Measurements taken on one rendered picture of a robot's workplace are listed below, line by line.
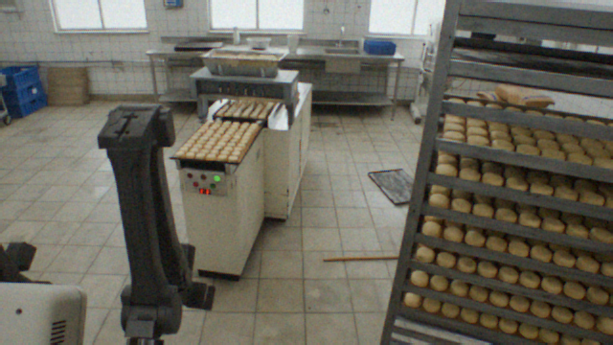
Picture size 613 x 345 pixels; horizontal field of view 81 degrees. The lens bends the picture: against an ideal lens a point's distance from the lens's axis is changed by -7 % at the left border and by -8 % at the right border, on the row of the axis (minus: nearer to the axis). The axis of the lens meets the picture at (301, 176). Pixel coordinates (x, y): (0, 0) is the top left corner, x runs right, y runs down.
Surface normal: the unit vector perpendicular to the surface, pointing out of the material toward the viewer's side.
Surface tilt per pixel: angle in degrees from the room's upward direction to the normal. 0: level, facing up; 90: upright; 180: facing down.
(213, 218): 90
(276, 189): 90
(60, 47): 90
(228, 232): 90
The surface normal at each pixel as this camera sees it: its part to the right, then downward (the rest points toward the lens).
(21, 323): 0.04, -0.24
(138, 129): 0.02, -0.74
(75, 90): 0.04, 0.09
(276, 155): -0.14, 0.47
